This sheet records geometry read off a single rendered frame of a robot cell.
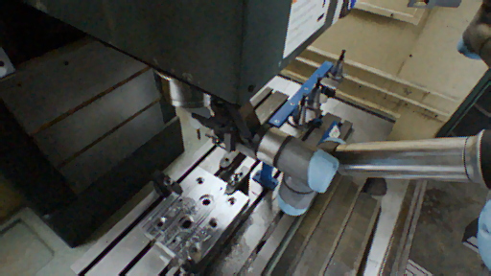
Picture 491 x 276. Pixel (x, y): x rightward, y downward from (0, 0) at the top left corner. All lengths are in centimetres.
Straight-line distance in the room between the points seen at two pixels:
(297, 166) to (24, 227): 138
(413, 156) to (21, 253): 151
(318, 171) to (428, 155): 18
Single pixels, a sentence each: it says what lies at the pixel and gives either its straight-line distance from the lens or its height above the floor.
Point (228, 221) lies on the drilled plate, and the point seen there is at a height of 99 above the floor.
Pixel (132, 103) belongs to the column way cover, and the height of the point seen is 113.
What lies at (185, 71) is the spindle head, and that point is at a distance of 42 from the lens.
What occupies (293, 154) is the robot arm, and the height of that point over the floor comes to 144.
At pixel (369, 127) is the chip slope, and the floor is 82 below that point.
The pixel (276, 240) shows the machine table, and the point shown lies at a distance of 104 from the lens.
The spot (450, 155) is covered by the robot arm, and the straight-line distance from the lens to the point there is 57.
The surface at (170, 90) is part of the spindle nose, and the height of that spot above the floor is 151.
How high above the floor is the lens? 184
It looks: 46 degrees down
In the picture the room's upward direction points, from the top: 4 degrees clockwise
